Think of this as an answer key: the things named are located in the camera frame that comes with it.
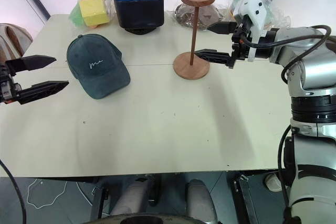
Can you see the dark green baseball cap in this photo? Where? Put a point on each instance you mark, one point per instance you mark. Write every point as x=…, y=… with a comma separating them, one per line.
x=99, y=77

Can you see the small white round object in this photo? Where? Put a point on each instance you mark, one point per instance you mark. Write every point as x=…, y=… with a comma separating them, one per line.
x=273, y=182

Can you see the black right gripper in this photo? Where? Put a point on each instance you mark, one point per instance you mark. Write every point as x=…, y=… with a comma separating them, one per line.
x=241, y=48

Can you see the clear bag of brown items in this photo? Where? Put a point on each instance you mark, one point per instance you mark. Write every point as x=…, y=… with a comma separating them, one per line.
x=207, y=16

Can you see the dark rounded robot waist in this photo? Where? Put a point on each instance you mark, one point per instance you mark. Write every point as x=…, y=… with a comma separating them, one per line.
x=147, y=220

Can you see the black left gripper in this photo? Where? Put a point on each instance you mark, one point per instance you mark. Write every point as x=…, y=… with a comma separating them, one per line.
x=6, y=90

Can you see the yellow foam cube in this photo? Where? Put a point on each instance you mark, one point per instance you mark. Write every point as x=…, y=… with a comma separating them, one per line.
x=94, y=11

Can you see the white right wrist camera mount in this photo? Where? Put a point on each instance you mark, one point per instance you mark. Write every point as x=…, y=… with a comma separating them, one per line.
x=256, y=11

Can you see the blue box with lid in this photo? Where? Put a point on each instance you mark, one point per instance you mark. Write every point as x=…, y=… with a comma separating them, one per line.
x=139, y=9

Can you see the green foam block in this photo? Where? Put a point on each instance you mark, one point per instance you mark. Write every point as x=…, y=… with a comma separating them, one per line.
x=76, y=16

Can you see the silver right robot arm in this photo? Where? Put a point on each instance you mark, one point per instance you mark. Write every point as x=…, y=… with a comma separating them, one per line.
x=312, y=77

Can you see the grey rounded robot leg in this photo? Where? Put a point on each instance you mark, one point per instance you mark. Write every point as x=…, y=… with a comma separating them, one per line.
x=131, y=197
x=200, y=200

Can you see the black round base under box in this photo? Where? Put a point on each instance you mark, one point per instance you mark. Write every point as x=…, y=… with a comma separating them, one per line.
x=141, y=30

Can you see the wooden hat stand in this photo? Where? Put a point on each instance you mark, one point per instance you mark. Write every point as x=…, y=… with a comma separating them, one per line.
x=194, y=24

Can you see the black table leg frame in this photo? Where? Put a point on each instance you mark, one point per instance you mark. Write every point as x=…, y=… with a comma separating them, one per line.
x=244, y=197
x=101, y=197

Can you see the beige and brown chair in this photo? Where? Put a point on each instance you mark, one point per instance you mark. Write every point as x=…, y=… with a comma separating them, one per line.
x=15, y=37

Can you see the crumpled clear plastic bag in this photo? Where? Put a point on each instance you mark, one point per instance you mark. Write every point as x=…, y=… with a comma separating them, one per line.
x=275, y=11

